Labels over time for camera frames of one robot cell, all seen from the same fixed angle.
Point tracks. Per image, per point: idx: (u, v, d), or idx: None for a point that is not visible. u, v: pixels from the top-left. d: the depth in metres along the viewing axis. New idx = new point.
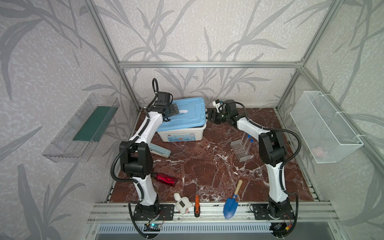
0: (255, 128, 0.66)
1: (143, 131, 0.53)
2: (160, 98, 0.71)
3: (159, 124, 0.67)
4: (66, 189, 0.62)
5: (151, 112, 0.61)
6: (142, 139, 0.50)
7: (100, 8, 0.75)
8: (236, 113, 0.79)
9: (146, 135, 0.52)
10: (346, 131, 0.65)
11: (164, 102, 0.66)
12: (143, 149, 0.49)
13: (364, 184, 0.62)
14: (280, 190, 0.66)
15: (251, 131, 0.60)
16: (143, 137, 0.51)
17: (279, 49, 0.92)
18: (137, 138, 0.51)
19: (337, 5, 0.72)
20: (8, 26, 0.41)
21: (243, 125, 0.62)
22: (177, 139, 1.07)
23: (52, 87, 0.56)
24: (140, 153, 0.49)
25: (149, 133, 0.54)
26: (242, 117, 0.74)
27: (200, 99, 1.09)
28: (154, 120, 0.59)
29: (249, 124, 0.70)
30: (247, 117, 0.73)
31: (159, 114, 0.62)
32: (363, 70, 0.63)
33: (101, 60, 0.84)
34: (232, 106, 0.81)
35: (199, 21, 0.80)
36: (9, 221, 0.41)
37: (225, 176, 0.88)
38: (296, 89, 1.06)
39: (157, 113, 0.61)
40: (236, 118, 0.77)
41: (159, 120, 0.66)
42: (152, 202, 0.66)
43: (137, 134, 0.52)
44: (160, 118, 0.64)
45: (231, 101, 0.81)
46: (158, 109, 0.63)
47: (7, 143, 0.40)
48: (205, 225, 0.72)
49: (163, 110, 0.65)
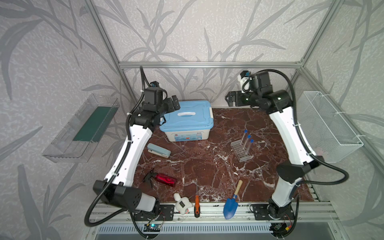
0: (298, 147, 0.47)
1: (122, 163, 0.42)
2: (147, 97, 0.53)
3: (148, 139, 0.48)
4: (66, 189, 0.62)
5: (135, 125, 0.47)
6: (121, 178, 0.40)
7: (100, 8, 0.75)
8: (268, 91, 0.48)
9: (127, 170, 0.42)
10: (346, 131, 0.65)
11: (154, 105, 0.54)
12: (122, 194, 0.41)
13: (364, 184, 0.62)
14: (286, 199, 0.66)
15: (290, 142, 0.48)
16: (122, 175, 0.41)
17: (279, 49, 0.92)
18: (114, 178, 0.46)
19: (337, 5, 0.71)
20: (8, 27, 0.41)
21: (283, 127, 0.49)
22: (183, 138, 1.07)
23: (52, 87, 0.56)
24: (119, 198, 0.44)
25: (130, 164, 0.43)
26: (286, 109, 0.48)
27: (208, 103, 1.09)
28: (137, 142, 0.45)
29: (294, 131, 0.47)
30: (296, 122, 0.48)
31: (144, 130, 0.47)
32: (363, 71, 0.63)
33: (101, 60, 0.84)
34: (264, 80, 0.51)
35: (199, 22, 0.80)
36: (9, 221, 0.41)
37: (225, 176, 0.88)
38: (296, 89, 1.07)
39: (142, 127, 0.47)
40: (280, 102, 0.48)
41: (145, 137, 0.49)
42: (151, 209, 0.70)
43: (113, 172, 0.41)
44: (146, 136, 0.49)
45: (262, 73, 0.50)
46: (144, 116, 0.48)
47: (7, 143, 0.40)
48: (205, 225, 0.72)
49: (152, 118, 0.49)
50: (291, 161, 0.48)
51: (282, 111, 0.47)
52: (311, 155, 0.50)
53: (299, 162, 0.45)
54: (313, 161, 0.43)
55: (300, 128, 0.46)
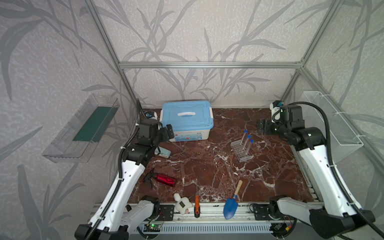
0: (336, 193, 0.39)
1: (110, 205, 0.40)
2: (142, 131, 0.52)
3: (140, 176, 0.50)
4: (66, 189, 0.62)
5: (128, 160, 0.46)
6: (106, 222, 0.38)
7: (100, 8, 0.75)
8: (301, 126, 0.47)
9: (114, 212, 0.39)
10: (346, 131, 0.65)
11: (148, 138, 0.53)
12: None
13: (364, 184, 0.62)
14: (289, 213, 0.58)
15: (325, 187, 0.42)
16: (108, 218, 0.38)
17: (279, 49, 0.92)
18: (100, 222, 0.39)
19: (337, 5, 0.71)
20: (8, 27, 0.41)
21: (316, 166, 0.44)
22: (183, 138, 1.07)
23: (52, 87, 0.56)
24: None
25: (118, 205, 0.40)
26: (318, 147, 0.44)
27: (207, 103, 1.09)
28: (127, 182, 0.43)
29: (329, 173, 0.41)
30: (331, 163, 0.42)
31: (136, 167, 0.46)
32: (363, 71, 0.63)
33: (101, 60, 0.84)
34: (296, 115, 0.50)
35: (199, 22, 0.80)
36: (9, 221, 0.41)
37: (225, 176, 0.88)
38: (296, 89, 1.07)
39: (135, 162, 0.46)
40: (311, 139, 0.45)
41: (137, 174, 0.47)
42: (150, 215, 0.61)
43: (100, 215, 0.38)
44: (136, 173, 0.47)
45: (295, 107, 0.49)
46: (137, 151, 0.48)
47: (7, 143, 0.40)
48: (205, 225, 0.72)
49: (145, 153, 0.49)
50: (329, 212, 0.39)
51: (313, 149, 0.44)
52: (353, 205, 0.38)
53: (339, 213, 0.37)
54: (356, 215, 0.40)
55: (336, 170, 0.42)
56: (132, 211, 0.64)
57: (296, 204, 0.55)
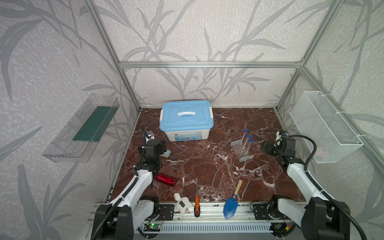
0: (310, 186, 0.47)
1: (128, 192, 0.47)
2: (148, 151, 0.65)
3: (149, 184, 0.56)
4: (66, 189, 0.62)
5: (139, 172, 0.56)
6: (126, 202, 0.43)
7: (100, 8, 0.75)
8: (292, 155, 0.63)
9: (132, 197, 0.46)
10: (346, 130, 0.66)
11: (154, 156, 0.67)
12: (124, 215, 0.41)
13: (364, 184, 0.62)
14: (287, 212, 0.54)
15: (303, 185, 0.50)
16: (127, 200, 0.44)
17: (279, 49, 0.92)
18: (120, 201, 0.44)
19: (337, 5, 0.72)
20: (8, 26, 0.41)
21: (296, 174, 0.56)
22: (183, 138, 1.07)
23: (52, 87, 0.56)
24: (120, 220, 0.41)
25: (135, 194, 0.48)
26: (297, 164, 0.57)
27: (207, 103, 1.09)
28: (142, 180, 0.53)
29: (304, 176, 0.51)
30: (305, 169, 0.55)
31: (149, 173, 0.58)
32: (363, 71, 0.63)
33: (101, 60, 0.84)
34: (289, 144, 0.67)
35: (199, 21, 0.80)
36: (9, 221, 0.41)
37: (225, 176, 0.88)
38: (296, 89, 1.06)
39: (146, 173, 0.56)
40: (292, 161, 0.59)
41: (149, 180, 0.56)
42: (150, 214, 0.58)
43: (120, 196, 0.45)
44: (149, 177, 0.58)
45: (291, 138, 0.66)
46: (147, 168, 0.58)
47: (7, 143, 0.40)
48: (205, 225, 0.72)
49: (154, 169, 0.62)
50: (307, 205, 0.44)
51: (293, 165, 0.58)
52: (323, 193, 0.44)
53: None
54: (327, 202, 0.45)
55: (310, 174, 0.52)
56: (132, 209, 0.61)
57: (295, 207, 0.53)
